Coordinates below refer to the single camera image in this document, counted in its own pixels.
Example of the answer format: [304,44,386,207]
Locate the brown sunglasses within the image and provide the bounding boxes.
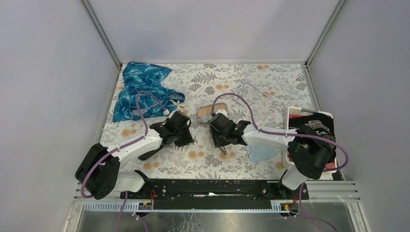
[219,146,228,156]

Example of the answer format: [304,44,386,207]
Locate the flag pattern glasses case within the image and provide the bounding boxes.
[196,103,228,118]

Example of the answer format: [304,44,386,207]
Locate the black glasses case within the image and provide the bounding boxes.
[138,147,162,161]

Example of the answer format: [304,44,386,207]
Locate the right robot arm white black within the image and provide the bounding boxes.
[209,113,333,199]

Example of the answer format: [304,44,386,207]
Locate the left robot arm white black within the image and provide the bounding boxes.
[75,111,193,200]

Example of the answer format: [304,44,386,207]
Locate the large light blue cloth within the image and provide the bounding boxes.
[247,145,279,163]

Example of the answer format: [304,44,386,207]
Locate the blue patterned fabric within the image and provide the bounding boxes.
[113,62,186,122]

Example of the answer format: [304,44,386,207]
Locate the white storage bin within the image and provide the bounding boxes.
[282,107,337,170]

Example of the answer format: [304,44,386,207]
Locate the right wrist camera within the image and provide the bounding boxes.
[214,109,228,117]

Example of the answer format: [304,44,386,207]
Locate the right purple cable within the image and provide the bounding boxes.
[210,93,351,232]

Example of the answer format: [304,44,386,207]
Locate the purple cable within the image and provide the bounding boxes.
[210,93,351,232]
[80,90,170,232]

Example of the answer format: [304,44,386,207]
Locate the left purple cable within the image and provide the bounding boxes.
[80,90,170,232]

